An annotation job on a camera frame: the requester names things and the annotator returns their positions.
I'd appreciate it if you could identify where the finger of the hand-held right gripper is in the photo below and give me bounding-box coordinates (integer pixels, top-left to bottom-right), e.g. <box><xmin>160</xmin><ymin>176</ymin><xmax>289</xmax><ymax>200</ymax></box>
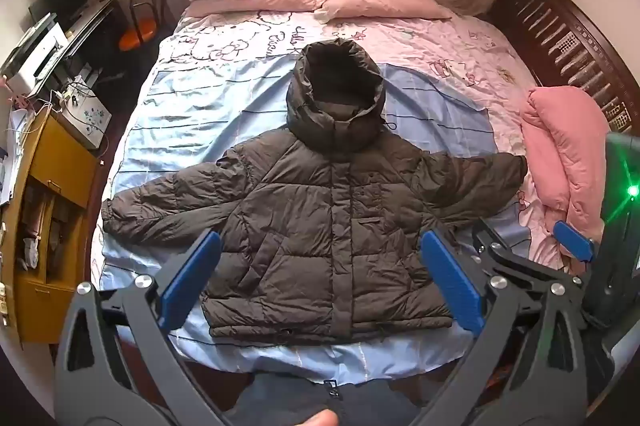
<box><xmin>472</xmin><ymin>216</ymin><xmax>583</xmax><ymax>281</ymax></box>
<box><xmin>553</xmin><ymin>220</ymin><xmax>597</xmax><ymax>264</ymax></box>

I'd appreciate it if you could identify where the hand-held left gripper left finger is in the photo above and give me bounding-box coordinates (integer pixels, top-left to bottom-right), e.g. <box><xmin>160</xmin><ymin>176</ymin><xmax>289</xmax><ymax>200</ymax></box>
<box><xmin>54</xmin><ymin>230</ymin><xmax>223</xmax><ymax>426</ymax></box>

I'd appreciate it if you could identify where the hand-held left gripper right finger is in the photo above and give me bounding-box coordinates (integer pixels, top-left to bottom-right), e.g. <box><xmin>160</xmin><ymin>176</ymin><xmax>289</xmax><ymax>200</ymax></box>
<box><xmin>421</xmin><ymin>230</ymin><xmax>617</xmax><ymax>426</ymax></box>

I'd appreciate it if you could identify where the brown hooded puffer jacket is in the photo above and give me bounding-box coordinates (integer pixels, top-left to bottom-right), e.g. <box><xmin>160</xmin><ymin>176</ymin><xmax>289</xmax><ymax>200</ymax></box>
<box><xmin>101</xmin><ymin>40</ymin><xmax>529</xmax><ymax>348</ymax></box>

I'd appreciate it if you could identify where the person's left hand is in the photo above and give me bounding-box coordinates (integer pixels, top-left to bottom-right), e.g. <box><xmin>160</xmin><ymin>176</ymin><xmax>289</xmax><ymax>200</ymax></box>
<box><xmin>295</xmin><ymin>410</ymin><xmax>341</xmax><ymax>426</ymax></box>

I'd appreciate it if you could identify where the pink folded quilt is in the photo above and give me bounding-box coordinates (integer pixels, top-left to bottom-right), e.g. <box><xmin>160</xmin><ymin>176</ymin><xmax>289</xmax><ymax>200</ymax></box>
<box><xmin>520</xmin><ymin>85</ymin><xmax>613</xmax><ymax>257</ymax></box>

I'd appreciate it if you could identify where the person's grey clothing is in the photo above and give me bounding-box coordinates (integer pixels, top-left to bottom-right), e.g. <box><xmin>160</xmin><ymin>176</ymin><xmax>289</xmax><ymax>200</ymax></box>
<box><xmin>220</xmin><ymin>373</ymin><xmax>431</xmax><ymax>426</ymax></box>

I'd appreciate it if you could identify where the yellow wooden cabinet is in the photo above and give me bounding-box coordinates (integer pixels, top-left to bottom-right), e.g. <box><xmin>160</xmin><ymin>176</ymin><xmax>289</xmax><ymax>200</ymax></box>
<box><xmin>7</xmin><ymin>109</ymin><xmax>101</xmax><ymax>344</ymax></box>

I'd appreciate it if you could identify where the white floral box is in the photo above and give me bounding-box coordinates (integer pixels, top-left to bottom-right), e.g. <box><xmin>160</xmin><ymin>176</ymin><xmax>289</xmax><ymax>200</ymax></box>
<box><xmin>59</xmin><ymin>89</ymin><xmax>112</xmax><ymax>150</ymax></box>

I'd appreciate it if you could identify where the dark wooden headboard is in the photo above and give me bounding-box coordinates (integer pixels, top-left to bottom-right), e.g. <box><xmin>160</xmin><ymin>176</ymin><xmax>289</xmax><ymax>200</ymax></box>
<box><xmin>480</xmin><ymin>0</ymin><xmax>640</xmax><ymax>137</ymax></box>

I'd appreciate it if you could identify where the pink cartoon print bed sheet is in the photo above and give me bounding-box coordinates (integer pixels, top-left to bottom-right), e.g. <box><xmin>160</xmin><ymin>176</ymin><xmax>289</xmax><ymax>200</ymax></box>
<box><xmin>160</xmin><ymin>4</ymin><xmax>571</xmax><ymax>267</ymax></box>

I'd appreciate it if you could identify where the black chair with orange seat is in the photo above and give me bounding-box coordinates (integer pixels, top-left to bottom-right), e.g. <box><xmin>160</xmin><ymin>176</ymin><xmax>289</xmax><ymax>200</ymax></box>
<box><xmin>118</xmin><ymin>0</ymin><xmax>168</xmax><ymax>52</ymax></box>

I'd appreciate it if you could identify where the white printer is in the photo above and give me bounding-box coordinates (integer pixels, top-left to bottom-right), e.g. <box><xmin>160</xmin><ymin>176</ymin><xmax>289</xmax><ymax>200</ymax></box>
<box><xmin>0</xmin><ymin>12</ymin><xmax>69</xmax><ymax>100</ymax></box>

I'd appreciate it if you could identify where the dark desk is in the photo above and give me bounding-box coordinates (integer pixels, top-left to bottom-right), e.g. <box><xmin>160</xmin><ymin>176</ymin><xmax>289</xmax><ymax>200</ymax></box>
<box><xmin>65</xmin><ymin>0</ymin><xmax>118</xmax><ymax>57</ymax></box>

